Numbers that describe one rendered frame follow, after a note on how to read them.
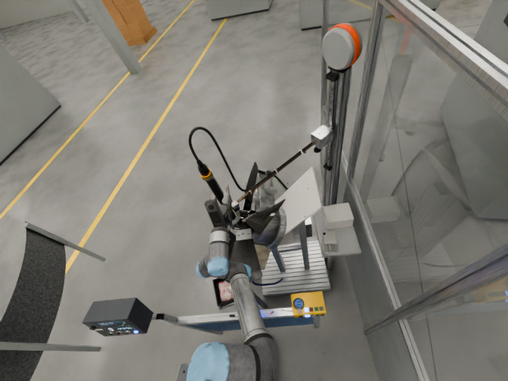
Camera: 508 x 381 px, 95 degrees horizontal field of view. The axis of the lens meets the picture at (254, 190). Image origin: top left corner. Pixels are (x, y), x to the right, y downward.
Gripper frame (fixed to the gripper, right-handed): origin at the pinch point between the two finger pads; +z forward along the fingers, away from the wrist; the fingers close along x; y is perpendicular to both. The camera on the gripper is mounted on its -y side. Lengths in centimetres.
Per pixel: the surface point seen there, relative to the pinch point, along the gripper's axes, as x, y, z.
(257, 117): -4, 161, 259
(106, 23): -297, 51, 537
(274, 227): 17.6, 44.9, 0.9
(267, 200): 15, 49, 22
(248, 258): 2.1, 41.2, -17.3
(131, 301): -59, 36, -34
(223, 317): -22, 73, -40
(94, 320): -75, 34, -42
